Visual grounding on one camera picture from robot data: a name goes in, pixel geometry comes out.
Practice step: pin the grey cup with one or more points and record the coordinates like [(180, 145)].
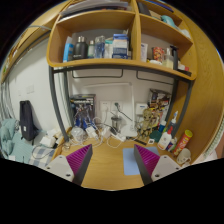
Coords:
[(116, 123)]

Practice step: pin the robot model kit box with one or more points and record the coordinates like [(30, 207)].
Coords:
[(83, 106)]

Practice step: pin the black bag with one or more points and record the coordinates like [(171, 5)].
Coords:
[(27, 120)]

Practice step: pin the tan tree creature figure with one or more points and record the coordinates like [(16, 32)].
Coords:
[(147, 120)]

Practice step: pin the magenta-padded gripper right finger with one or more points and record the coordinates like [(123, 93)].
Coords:
[(146, 159)]

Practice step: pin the light blue mouse pad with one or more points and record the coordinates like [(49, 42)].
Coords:
[(130, 161)]

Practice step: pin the white mug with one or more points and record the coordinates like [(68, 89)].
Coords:
[(184, 156)]

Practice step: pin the colourful figure box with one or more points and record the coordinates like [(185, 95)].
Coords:
[(160, 100)]

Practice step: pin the white tissue pack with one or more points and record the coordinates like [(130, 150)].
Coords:
[(47, 141)]

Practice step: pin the clear round lidded container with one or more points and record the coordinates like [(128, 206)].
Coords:
[(77, 133)]

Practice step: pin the black ruler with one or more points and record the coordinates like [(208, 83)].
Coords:
[(139, 141)]

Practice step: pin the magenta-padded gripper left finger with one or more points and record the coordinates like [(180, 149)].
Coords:
[(81, 159)]

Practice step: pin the clear snack packet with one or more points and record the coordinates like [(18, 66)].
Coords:
[(66, 145)]

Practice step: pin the white lotion pump bottle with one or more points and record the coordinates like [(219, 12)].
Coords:
[(164, 141)]

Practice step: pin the red snack can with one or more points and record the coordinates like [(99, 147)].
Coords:
[(182, 143)]

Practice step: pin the white box with blue print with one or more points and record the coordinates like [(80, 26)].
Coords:
[(141, 109)]

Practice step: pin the teal blanket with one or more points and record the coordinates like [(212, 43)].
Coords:
[(8, 133)]

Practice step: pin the green round lid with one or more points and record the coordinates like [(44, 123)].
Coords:
[(155, 135)]

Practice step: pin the small white digital clock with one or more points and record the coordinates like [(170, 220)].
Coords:
[(151, 141)]

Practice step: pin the black power adapter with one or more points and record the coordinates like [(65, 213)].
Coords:
[(113, 130)]

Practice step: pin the large white charger block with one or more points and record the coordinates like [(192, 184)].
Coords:
[(91, 131)]

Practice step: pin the dark bottle with white nozzle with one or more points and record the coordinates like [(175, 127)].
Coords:
[(172, 125)]

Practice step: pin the striped bed sheet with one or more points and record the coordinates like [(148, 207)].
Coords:
[(31, 153)]

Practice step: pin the white wall socket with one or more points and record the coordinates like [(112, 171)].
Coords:
[(117, 106), (105, 106)]

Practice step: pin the small blue-white bottle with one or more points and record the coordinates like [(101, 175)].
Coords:
[(172, 145)]

